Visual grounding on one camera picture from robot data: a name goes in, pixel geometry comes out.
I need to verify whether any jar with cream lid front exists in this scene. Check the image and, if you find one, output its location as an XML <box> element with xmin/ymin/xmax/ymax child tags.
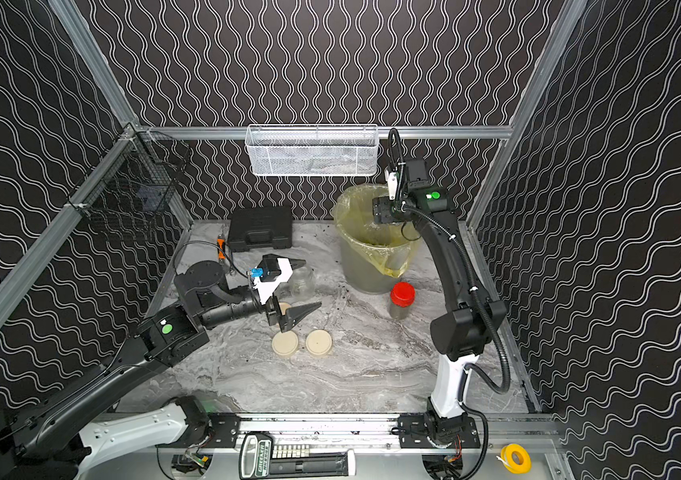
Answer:
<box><xmin>288</xmin><ymin>266</ymin><xmax>316</xmax><ymax>301</ymax></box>

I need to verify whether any cream lid of back jar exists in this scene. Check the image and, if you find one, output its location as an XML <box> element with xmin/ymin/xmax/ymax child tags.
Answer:
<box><xmin>272</xmin><ymin>331</ymin><xmax>300</xmax><ymax>358</ymax></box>

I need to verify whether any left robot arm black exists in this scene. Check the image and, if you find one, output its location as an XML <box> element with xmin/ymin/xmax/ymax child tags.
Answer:
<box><xmin>0</xmin><ymin>254</ymin><xmax>320</xmax><ymax>479</ymax></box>

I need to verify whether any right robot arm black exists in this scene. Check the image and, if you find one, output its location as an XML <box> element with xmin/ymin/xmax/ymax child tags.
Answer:
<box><xmin>372</xmin><ymin>159</ymin><xmax>512</xmax><ymax>446</ymax></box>

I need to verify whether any trash bin with yellow bag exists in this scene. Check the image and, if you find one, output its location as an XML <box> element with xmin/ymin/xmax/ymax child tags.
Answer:
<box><xmin>332</xmin><ymin>184</ymin><xmax>421</xmax><ymax>294</ymax></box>

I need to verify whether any black plastic tool case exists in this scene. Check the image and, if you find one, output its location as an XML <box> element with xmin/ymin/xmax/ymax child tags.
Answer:
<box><xmin>226</xmin><ymin>206</ymin><xmax>292</xmax><ymax>252</ymax></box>

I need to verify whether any jar with red lid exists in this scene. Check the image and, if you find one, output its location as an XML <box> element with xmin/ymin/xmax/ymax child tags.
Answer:
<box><xmin>389</xmin><ymin>282</ymin><xmax>416</xmax><ymax>320</ymax></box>

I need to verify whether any yellow tape roll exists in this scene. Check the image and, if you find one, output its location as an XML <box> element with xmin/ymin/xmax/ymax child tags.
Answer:
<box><xmin>497</xmin><ymin>443</ymin><xmax>532</xmax><ymax>475</ymax></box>

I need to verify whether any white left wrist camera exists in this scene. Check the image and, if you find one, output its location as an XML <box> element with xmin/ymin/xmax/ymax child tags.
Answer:
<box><xmin>250</xmin><ymin>254</ymin><xmax>294</xmax><ymax>305</ymax></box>

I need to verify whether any orange handled wrench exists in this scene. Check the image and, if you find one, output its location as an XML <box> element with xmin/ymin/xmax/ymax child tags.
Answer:
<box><xmin>216</xmin><ymin>235</ymin><xmax>232</xmax><ymax>268</ymax></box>

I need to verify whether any white wire mesh basket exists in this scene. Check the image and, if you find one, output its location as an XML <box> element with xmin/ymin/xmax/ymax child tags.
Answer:
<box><xmin>244</xmin><ymin>124</ymin><xmax>380</xmax><ymax>177</ymax></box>

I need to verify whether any black wire basket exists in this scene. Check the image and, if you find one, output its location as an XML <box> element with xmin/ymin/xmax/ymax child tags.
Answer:
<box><xmin>74</xmin><ymin>130</ymin><xmax>192</xmax><ymax>244</ymax></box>

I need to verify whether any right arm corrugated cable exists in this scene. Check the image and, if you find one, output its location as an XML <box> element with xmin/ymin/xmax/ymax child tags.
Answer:
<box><xmin>387</xmin><ymin>127</ymin><xmax>513</xmax><ymax>396</ymax></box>

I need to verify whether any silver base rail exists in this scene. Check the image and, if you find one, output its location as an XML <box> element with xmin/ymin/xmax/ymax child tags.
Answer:
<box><xmin>75</xmin><ymin>412</ymin><xmax>558</xmax><ymax>452</ymax></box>

